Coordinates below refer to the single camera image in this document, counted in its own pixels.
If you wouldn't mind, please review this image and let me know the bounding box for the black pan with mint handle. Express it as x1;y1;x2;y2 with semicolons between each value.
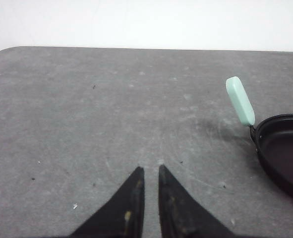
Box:
225;76;293;198

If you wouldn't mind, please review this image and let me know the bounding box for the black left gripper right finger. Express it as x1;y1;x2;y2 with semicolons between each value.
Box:
158;164;233;238

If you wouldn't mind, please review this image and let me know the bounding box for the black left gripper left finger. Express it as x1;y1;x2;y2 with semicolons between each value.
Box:
70;167;145;238

